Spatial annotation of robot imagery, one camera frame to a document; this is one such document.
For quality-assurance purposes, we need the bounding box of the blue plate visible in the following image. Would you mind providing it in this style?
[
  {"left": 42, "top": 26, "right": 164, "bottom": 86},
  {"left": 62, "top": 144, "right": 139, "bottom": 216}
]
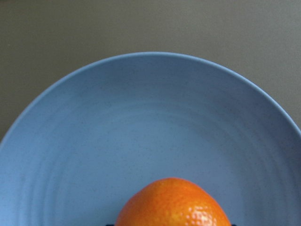
[{"left": 0, "top": 52, "right": 301, "bottom": 226}]

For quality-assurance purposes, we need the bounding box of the orange fruit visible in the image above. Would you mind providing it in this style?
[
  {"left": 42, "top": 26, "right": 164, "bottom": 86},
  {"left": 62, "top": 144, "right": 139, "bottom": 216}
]
[{"left": 115, "top": 178, "right": 231, "bottom": 226}]

